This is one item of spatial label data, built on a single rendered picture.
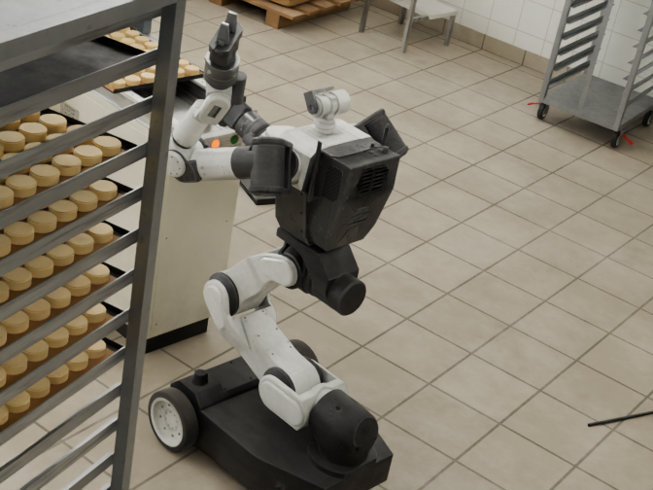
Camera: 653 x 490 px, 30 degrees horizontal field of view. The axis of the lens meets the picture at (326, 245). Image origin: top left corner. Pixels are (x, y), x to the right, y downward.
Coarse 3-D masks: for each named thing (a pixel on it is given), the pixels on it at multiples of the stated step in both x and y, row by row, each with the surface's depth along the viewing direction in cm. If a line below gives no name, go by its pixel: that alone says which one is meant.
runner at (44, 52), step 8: (160, 8) 208; (144, 16) 205; (152, 16) 207; (160, 16) 209; (112, 24) 197; (120, 24) 200; (128, 24) 202; (88, 32) 193; (96, 32) 194; (104, 32) 196; (112, 32) 198; (72, 40) 190; (80, 40) 191; (88, 40) 193; (48, 48) 185; (56, 48) 187; (64, 48) 189; (16, 56) 179; (24, 56) 181; (32, 56) 182; (40, 56) 184; (0, 64) 176; (8, 64) 178; (16, 64) 180
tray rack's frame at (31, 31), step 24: (0, 0) 185; (24, 0) 187; (48, 0) 188; (72, 0) 190; (96, 0) 192; (120, 0) 194; (144, 0) 198; (168, 0) 204; (0, 24) 176; (24, 24) 178; (48, 24) 179; (72, 24) 183; (96, 24) 188; (0, 48) 170; (24, 48) 175
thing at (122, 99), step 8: (96, 88) 404; (104, 88) 401; (104, 96) 402; (112, 96) 399; (120, 96) 396; (128, 96) 392; (136, 96) 392; (120, 104) 397; (128, 104) 393; (144, 120) 389; (176, 120) 382
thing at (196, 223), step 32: (96, 96) 404; (192, 96) 415; (128, 128) 395; (224, 128) 397; (192, 192) 400; (224, 192) 411; (128, 224) 408; (160, 224) 396; (192, 224) 407; (224, 224) 418; (128, 256) 412; (160, 256) 403; (192, 256) 414; (224, 256) 426; (128, 288) 417; (160, 288) 410; (192, 288) 422; (160, 320) 418; (192, 320) 431
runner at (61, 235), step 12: (132, 192) 223; (108, 204) 217; (120, 204) 221; (132, 204) 224; (84, 216) 212; (96, 216) 215; (108, 216) 218; (60, 228) 206; (72, 228) 209; (84, 228) 213; (48, 240) 204; (60, 240) 208; (24, 252) 199; (36, 252) 202; (0, 264) 195; (12, 264) 198; (0, 276) 196
